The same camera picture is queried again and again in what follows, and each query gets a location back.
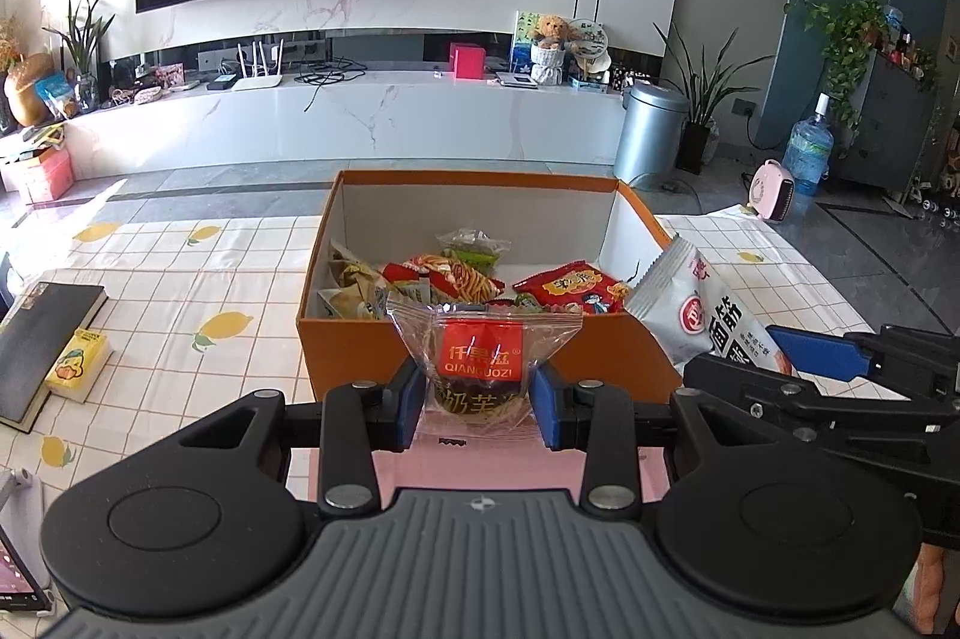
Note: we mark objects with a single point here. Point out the clear packet with orange label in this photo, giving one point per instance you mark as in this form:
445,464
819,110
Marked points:
480,346

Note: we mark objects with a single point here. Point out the brown round plush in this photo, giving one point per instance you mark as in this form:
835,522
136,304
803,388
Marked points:
28,88

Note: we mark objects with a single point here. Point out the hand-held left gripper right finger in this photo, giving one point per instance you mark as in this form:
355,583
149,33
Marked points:
547,406

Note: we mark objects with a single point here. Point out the trailing ivy plant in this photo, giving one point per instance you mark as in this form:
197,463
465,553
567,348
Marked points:
855,31

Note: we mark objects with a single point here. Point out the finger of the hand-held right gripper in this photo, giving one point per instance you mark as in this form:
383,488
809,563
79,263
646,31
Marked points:
825,406
817,350

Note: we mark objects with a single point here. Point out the checked lemon tablecloth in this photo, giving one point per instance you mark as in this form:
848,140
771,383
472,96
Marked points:
187,279

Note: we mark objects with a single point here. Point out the brown teddy bear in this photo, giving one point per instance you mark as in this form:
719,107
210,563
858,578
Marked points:
551,30

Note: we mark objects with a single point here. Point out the pink sheet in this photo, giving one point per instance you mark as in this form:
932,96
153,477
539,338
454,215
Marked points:
487,470

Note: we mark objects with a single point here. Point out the pink storage box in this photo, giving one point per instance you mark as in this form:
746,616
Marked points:
46,178

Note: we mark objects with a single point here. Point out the person's right forearm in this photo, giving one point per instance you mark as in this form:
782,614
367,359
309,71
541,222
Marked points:
941,586

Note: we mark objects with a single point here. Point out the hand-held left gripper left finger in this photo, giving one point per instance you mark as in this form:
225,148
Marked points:
405,403

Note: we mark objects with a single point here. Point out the blue snack bag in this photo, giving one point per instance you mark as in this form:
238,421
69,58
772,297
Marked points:
58,95

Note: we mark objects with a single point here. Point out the grey cabinet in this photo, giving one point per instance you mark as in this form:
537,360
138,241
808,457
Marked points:
892,121

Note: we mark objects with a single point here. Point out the small photo frame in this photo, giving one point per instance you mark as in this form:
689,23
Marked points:
169,76

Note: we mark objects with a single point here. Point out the red packet of snack sticks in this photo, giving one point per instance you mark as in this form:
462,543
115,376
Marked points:
450,279

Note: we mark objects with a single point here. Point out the red cartoon snack packet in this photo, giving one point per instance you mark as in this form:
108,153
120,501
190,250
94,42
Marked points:
574,290

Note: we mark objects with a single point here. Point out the orange cardboard box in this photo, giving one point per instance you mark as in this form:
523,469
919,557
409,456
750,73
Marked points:
337,354

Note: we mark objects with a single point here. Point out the tablet with white stand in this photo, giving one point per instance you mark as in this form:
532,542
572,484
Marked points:
19,556

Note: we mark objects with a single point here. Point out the long-leaf plant in black pot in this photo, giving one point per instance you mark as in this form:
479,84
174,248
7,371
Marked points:
697,148

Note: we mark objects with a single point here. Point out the green snack packet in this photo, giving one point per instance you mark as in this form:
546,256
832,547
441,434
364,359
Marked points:
474,253

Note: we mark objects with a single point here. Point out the blue water bottle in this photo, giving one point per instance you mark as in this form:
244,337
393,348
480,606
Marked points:
808,155

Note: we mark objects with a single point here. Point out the green plant in glass vase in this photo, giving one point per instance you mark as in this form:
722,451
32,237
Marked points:
84,39

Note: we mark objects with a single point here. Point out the landscape picture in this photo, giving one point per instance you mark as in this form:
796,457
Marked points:
523,43

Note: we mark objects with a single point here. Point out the black notebook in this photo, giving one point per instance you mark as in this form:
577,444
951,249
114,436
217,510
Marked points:
41,339

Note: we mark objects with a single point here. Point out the silver trash can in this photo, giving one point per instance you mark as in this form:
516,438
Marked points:
649,140

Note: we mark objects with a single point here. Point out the pink heater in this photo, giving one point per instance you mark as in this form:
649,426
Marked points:
778,189

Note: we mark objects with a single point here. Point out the white router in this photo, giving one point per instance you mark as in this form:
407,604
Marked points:
257,80

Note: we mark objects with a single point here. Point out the white marble television cabinet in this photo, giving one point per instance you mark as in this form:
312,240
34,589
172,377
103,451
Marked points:
337,121

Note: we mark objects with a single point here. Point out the flat white scale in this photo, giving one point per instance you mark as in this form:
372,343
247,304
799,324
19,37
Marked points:
516,79

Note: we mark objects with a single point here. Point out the round decorative fan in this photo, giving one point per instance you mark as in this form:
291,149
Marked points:
589,43

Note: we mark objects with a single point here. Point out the white snack packet red mark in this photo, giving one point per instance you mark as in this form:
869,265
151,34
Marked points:
690,309

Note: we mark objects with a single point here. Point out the magenta cube box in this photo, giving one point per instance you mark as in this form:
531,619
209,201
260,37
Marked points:
468,63

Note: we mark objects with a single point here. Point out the small yellow juice carton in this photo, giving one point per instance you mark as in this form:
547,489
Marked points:
75,365

